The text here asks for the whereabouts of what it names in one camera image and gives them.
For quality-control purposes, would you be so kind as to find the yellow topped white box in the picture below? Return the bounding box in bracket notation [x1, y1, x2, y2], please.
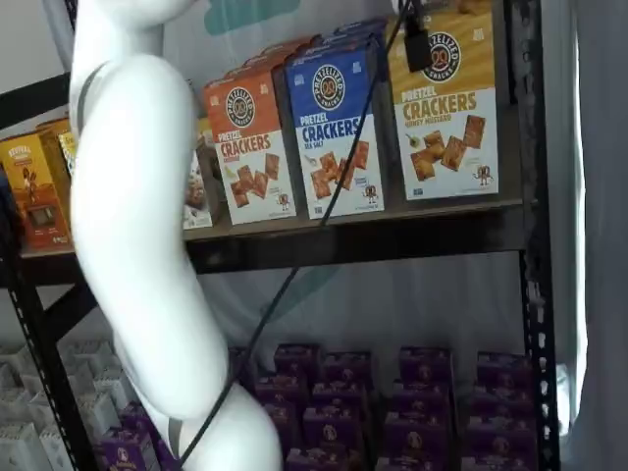
[188, 80, 215, 148]

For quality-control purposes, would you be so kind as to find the wooden shelf board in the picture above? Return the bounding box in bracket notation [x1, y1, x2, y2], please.
[19, 195, 539, 259]

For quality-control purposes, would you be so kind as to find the black metal shelving frame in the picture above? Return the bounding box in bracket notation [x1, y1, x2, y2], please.
[0, 0, 563, 471]

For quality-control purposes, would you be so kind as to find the cream yellow snack bar box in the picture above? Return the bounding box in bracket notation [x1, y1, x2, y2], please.
[183, 149, 215, 230]

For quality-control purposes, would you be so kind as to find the white carton box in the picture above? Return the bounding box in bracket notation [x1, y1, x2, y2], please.
[0, 390, 30, 423]
[92, 365, 131, 401]
[28, 390, 63, 426]
[38, 424, 78, 471]
[63, 340, 117, 369]
[0, 345, 33, 377]
[78, 392, 122, 443]
[0, 421, 48, 471]

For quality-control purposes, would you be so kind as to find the purple snack box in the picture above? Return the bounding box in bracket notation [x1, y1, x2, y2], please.
[392, 382, 452, 418]
[229, 346, 255, 392]
[274, 342, 323, 379]
[285, 445, 352, 471]
[252, 375, 308, 408]
[399, 346, 452, 387]
[465, 416, 539, 460]
[120, 401, 163, 445]
[321, 350, 374, 387]
[301, 404, 367, 452]
[478, 351, 534, 392]
[382, 411, 450, 462]
[375, 455, 445, 471]
[460, 453, 541, 471]
[311, 382, 367, 413]
[100, 429, 161, 471]
[269, 404, 303, 457]
[470, 390, 536, 423]

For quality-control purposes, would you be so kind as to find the blue white pretzel crackers box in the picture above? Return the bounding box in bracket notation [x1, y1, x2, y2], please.
[285, 47, 387, 221]
[293, 31, 393, 164]
[333, 17, 390, 50]

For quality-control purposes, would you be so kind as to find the black cable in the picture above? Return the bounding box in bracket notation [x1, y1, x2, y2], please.
[176, 0, 416, 465]

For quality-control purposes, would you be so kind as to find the yellow white pretzel crackers box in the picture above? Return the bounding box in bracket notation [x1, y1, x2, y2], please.
[386, 9, 501, 201]

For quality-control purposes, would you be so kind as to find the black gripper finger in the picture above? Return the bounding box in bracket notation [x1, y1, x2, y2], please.
[402, 0, 433, 74]

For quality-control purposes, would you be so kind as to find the orange brown snack box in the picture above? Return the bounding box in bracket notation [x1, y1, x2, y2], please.
[0, 132, 74, 249]
[36, 116, 78, 197]

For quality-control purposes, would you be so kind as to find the grey curtain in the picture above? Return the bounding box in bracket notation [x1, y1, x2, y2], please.
[558, 0, 628, 471]

